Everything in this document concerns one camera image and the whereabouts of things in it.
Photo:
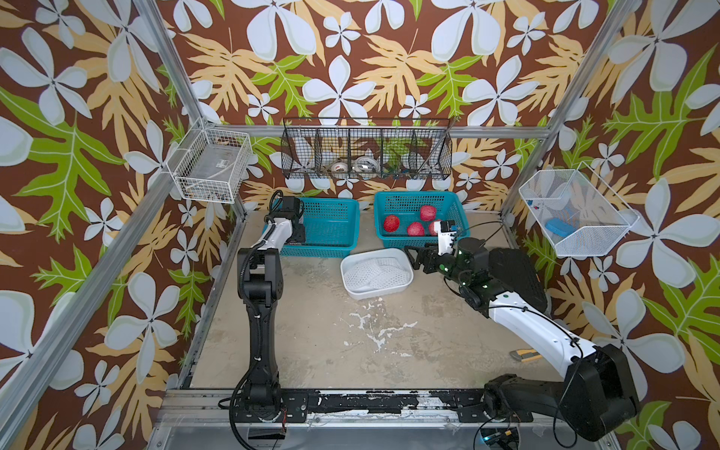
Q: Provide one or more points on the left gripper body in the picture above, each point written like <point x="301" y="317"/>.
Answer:
<point x="301" y="236"/>

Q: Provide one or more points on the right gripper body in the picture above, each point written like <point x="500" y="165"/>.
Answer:
<point x="448" y="266"/>

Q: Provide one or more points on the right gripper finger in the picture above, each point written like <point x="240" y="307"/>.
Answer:
<point x="413" y="252"/>
<point x="418" y="263"/>

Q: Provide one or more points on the red apple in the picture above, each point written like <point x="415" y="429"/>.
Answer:
<point x="391" y="224"/>
<point x="416" y="229"/>

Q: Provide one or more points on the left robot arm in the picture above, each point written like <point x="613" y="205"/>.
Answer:
<point x="260" y="285"/>

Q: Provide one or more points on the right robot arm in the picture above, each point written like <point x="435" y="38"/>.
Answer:
<point x="596" y="394"/>

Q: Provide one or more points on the left teal plastic basket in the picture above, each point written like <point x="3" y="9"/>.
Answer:
<point x="332" y="228"/>

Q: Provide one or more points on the teal plastic basket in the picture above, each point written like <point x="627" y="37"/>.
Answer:
<point x="406" y="205"/>
<point x="332" y="228"/>

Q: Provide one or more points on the right teal plastic basket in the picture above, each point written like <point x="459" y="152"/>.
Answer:
<point x="406" y="205"/>

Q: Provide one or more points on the black case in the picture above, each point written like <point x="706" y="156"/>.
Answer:
<point x="514" y="269"/>

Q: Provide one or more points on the white plastic tub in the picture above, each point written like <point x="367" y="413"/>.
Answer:
<point x="352" y="260"/>

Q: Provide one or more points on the blue object in basket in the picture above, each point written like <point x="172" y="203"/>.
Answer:
<point x="560" y="227"/>

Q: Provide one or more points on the yellow utility knife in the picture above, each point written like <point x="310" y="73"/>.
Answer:
<point x="525" y="355"/>

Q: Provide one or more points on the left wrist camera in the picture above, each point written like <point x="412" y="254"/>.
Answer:
<point x="291" y="208"/>

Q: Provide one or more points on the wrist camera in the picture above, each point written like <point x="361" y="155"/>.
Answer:
<point x="291" y="208"/>
<point x="446" y="231"/>

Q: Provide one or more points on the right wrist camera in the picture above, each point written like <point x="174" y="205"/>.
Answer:
<point x="446" y="231"/>

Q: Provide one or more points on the tape roll in wire basket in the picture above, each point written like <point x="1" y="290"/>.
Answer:
<point x="337" y="168"/>

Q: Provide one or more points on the black wire wall basket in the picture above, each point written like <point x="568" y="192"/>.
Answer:
<point x="404" y="147"/>

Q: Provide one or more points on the silver object in wire basket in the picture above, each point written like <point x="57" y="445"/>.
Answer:
<point x="366" y="165"/>

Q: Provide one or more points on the white wire basket left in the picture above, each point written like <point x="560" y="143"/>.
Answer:
<point x="209" y="163"/>

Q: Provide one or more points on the white wire basket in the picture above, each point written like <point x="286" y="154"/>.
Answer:
<point x="584" y="199"/>
<point x="209" y="163"/>

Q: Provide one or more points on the white wire basket right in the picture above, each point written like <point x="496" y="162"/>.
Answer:
<point x="584" y="199"/>

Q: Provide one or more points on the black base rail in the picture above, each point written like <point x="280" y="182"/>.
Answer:
<point x="298" y="406"/>

